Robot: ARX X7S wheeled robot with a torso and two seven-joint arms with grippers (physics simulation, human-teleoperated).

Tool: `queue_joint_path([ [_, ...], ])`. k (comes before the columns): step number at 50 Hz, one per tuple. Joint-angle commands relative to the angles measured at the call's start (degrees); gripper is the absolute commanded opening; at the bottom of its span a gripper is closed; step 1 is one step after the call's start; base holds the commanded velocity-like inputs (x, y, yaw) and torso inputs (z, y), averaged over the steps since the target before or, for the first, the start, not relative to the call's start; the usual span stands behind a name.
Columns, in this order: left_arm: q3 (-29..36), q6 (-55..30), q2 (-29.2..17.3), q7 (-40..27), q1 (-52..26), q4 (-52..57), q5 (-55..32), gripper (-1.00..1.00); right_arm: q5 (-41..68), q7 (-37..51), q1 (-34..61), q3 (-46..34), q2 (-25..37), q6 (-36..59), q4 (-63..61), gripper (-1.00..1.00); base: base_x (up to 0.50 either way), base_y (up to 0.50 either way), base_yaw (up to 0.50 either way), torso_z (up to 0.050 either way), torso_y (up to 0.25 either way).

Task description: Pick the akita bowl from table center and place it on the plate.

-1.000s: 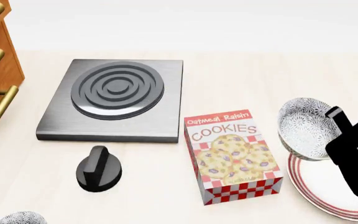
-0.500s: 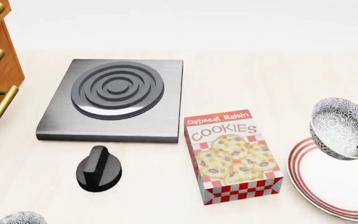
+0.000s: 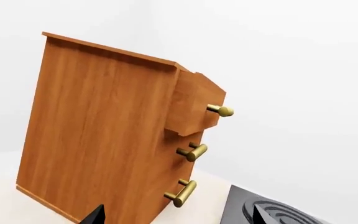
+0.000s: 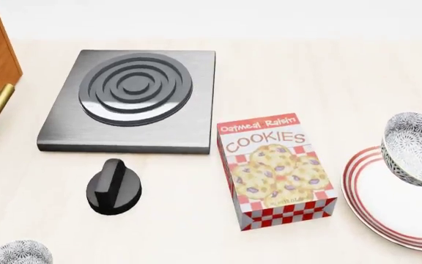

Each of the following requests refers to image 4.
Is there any grey square stove burner plate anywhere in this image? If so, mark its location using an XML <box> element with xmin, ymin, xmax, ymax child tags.
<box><xmin>37</xmin><ymin>48</ymin><xmax>217</xmax><ymax>156</ymax></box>

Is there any oatmeal raisin cookies box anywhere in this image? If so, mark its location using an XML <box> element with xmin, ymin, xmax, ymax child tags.
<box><xmin>216</xmin><ymin>112</ymin><xmax>338</xmax><ymax>232</ymax></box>

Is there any black round stove knob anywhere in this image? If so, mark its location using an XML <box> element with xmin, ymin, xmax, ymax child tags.
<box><xmin>86</xmin><ymin>158</ymin><xmax>144</xmax><ymax>216</ymax></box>

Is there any white plate with red rings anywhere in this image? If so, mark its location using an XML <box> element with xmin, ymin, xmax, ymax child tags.
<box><xmin>340</xmin><ymin>145</ymin><xmax>422</xmax><ymax>252</ymax></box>

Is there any black white patterned bowl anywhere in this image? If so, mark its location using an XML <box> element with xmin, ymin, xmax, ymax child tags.
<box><xmin>380</xmin><ymin>111</ymin><xmax>422</xmax><ymax>188</ymax></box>
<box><xmin>0</xmin><ymin>240</ymin><xmax>54</xmax><ymax>264</ymax></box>

